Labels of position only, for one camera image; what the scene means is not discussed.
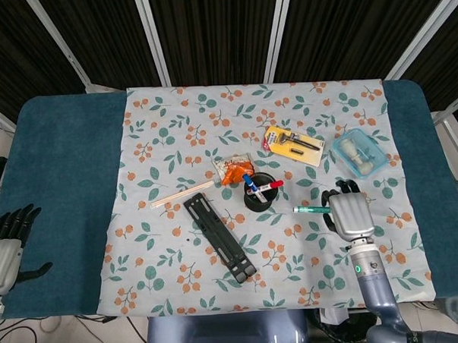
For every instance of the floral orange-berry tablecloth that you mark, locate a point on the floral orange-berry tablecloth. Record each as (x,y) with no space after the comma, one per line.
(211,115)

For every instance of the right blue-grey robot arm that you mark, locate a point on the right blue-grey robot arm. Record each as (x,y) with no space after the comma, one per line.
(379,294)

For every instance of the white partition frame post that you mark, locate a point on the white partition frame post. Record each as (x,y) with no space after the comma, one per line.
(278,32)
(153,38)
(424,30)
(62,47)

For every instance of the yellow razor blister pack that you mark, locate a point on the yellow razor blister pack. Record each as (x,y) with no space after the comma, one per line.
(288,144)

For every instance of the blue-capped whiteboard marker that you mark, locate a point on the blue-capped whiteboard marker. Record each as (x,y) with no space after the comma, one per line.
(249,181)

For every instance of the green pen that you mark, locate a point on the green pen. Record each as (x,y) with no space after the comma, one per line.
(310,209)

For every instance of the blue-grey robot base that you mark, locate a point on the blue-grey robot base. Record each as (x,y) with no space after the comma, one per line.
(224,333)

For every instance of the black mesh pen holder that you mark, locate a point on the black mesh pen holder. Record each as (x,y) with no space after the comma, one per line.
(259,206)

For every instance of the teal table cover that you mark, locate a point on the teal table cover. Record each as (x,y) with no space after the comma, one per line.
(61,167)

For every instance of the clear blue-lidded plastic box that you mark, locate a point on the clear blue-lidded plastic box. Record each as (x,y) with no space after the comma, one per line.
(378,155)

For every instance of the right silver-black robot hand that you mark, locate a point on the right silver-black robot hand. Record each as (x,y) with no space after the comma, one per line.
(350,215)

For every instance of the red-capped whiteboard marker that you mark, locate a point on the red-capped whiteboard marker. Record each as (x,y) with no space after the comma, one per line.
(273,185)

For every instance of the left silver-black robot hand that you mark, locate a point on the left silver-black robot hand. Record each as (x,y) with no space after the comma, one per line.
(6,253)

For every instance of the black folding laptop stand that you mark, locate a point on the black folding laptop stand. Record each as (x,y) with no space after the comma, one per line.
(216,234)

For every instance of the wrapped wooden chopsticks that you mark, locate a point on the wrapped wooden chopsticks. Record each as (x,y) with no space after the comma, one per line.
(180,194)

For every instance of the orange snack packet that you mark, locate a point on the orange snack packet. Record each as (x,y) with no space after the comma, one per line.
(234,171)

